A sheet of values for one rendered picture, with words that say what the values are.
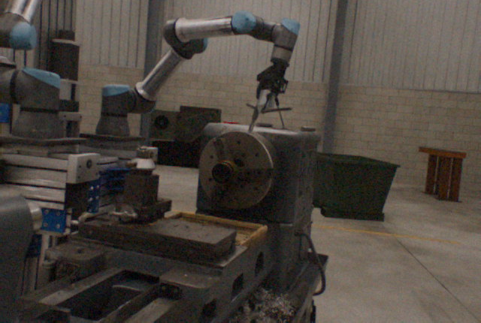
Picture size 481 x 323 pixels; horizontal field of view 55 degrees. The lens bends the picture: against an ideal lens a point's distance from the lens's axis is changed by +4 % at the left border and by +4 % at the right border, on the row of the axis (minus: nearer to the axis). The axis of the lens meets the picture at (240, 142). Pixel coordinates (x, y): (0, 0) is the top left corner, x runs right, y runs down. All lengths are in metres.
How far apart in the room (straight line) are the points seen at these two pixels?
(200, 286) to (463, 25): 12.10
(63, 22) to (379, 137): 10.59
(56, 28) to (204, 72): 10.19
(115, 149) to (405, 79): 10.74
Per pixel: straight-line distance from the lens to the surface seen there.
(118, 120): 2.07
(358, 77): 12.05
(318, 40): 12.09
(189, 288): 1.06
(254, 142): 1.73
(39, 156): 1.64
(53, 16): 2.00
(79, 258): 1.21
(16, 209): 0.78
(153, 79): 2.10
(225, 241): 1.20
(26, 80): 1.67
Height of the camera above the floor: 1.28
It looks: 3 degrees down
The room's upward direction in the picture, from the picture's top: 5 degrees clockwise
